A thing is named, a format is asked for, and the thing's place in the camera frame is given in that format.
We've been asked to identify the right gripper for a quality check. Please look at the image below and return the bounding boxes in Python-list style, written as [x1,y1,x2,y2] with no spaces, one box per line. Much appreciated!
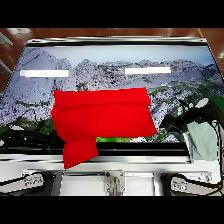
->
[159,114,194,134]

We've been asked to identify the pale green garment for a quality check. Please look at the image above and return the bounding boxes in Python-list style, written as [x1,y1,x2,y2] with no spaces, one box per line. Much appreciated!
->
[183,120,220,162]

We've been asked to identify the red T-shirt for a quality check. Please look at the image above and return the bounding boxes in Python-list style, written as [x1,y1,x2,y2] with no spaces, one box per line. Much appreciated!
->
[50,87,158,171]

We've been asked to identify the black cable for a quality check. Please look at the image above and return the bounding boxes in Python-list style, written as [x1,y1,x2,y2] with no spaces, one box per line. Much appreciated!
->
[211,120,224,196]

